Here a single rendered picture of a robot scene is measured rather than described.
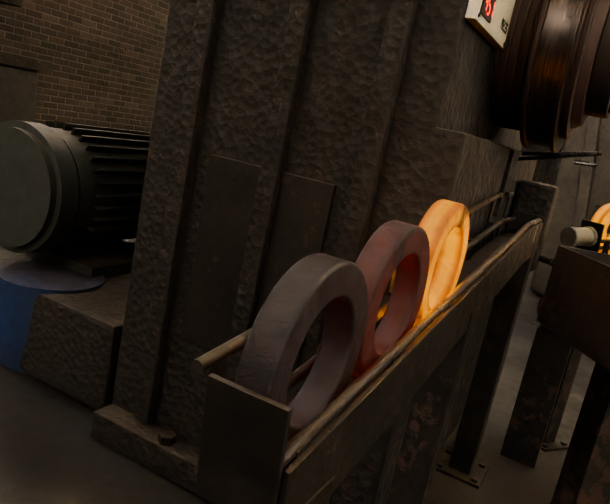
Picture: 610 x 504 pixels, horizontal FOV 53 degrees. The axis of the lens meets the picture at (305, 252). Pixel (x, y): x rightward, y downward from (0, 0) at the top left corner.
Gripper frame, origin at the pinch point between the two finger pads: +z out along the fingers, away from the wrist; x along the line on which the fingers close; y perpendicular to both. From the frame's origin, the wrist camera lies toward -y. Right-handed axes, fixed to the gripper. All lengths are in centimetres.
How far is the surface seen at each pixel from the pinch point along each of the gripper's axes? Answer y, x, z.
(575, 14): 48, 68, -13
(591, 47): 43, 60, -14
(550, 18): 46, 70, -10
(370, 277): 19, 131, -66
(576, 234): -3.5, 17.0, -3.6
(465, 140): 23, 93, -28
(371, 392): 11, 131, -74
